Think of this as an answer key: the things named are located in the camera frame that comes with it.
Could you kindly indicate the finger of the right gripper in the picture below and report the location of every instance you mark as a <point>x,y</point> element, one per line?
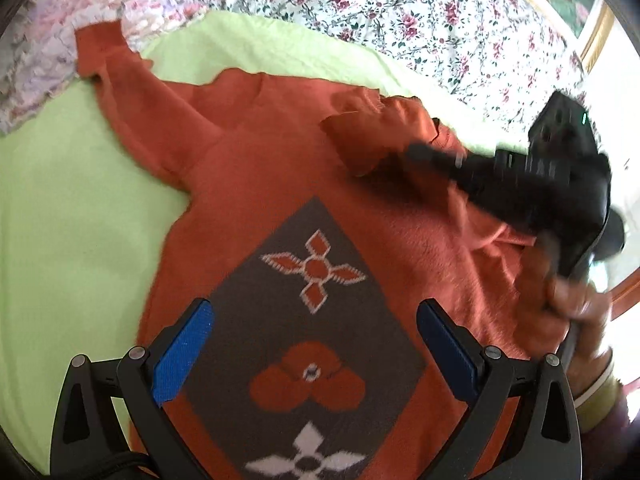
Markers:
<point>455,166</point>

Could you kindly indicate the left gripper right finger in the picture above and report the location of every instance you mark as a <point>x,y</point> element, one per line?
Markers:
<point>543,441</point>

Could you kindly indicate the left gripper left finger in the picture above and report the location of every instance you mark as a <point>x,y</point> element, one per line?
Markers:
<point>111,421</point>

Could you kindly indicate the orange knit sweater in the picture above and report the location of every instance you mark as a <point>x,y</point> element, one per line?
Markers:
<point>315,243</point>

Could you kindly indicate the person's right hand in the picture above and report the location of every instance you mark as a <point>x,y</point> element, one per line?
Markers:
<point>547,305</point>

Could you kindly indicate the floral rose quilt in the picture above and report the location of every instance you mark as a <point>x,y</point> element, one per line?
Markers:
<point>501,57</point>

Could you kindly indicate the pastel floral pillow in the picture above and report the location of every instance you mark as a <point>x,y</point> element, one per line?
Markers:
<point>39,52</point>

